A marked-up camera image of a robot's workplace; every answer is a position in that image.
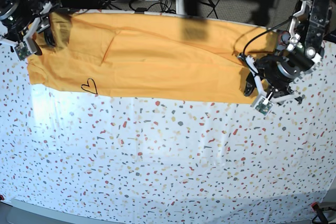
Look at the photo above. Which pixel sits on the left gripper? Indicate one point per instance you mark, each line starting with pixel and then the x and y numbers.
pixel 277 71

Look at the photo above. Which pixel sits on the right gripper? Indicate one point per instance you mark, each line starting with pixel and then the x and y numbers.
pixel 24 18

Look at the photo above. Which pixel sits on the yellow T-shirt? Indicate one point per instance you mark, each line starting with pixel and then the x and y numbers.
pixel 148 56

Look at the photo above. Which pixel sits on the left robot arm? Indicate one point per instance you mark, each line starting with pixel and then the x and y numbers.
pixel 298 51

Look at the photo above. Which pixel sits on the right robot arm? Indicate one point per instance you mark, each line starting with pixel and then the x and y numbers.
pixel 23 19

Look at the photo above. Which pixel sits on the black table clamp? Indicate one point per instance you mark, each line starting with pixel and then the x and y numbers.
pixel 140 10

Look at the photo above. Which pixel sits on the red clamp at corner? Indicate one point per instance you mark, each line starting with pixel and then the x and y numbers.
pixel 319 218

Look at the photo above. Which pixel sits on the terrazzo-patterned white tablecloth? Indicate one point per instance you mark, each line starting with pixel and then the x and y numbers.
pixel 155 160

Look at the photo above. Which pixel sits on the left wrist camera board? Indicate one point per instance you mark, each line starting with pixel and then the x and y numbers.
pixel 262 105

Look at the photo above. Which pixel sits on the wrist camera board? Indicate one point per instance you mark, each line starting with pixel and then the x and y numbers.
pixel 22 51
pixel 262 105

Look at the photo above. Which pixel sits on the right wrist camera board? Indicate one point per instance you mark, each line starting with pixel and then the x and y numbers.
pixel 22 51

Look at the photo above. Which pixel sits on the white table leg post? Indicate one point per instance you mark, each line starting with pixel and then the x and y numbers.
pixel 180 9

